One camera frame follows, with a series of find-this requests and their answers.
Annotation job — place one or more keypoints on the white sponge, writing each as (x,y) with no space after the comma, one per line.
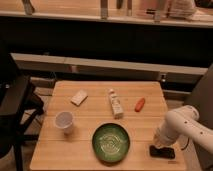
(79,97)

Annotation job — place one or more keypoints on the black chair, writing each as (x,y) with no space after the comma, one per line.
(19,105)

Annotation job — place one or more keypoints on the white paper cup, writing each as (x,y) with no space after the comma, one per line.
(64,122)

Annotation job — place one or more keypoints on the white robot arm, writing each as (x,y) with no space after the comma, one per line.
(183,121)

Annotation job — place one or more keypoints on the orange carrot toy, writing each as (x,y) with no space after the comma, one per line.
(139,105)

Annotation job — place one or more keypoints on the white tube bottle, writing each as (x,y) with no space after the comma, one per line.
(115,104)

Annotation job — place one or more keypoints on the green bowl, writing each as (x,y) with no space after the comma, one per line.
(110,143)

